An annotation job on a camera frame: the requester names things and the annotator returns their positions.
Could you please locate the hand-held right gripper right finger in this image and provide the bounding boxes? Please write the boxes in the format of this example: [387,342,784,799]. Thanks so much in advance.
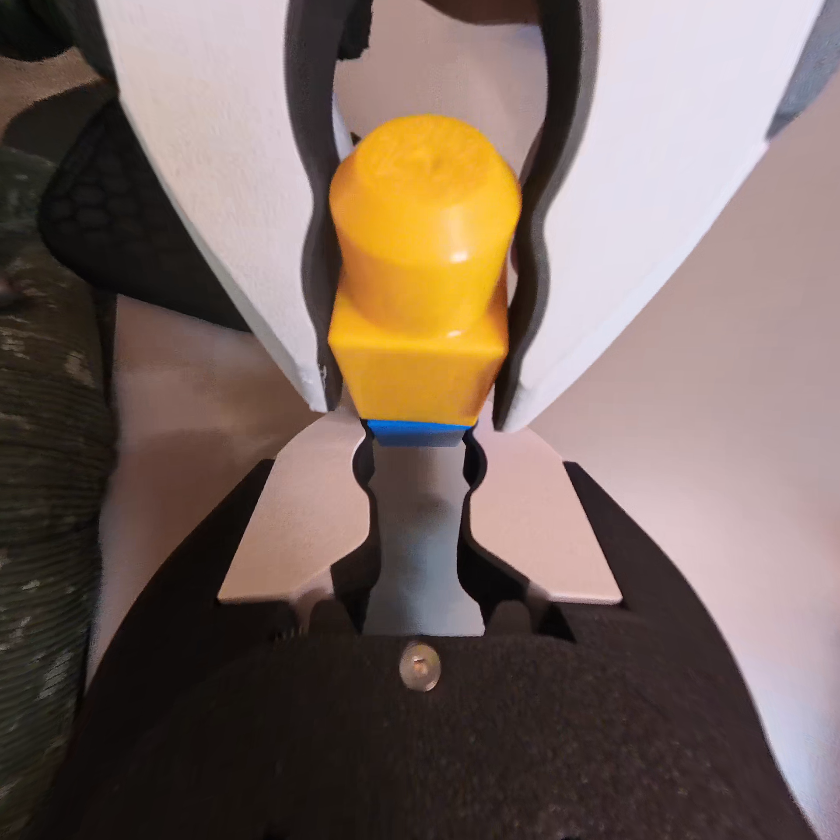
[458,423,624,605]

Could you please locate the blue mega block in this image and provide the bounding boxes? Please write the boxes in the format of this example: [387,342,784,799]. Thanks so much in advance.
[366,418,476,450]

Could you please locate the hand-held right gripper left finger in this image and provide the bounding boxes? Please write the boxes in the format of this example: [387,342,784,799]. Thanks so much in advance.
[217,412,383,613]

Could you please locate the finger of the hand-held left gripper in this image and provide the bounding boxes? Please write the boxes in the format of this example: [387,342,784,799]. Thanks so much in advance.
[95,0,361,414]
[492,0,826,434]

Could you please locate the yellow mega block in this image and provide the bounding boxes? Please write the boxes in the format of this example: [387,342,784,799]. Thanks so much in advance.
[327,114,524,425]

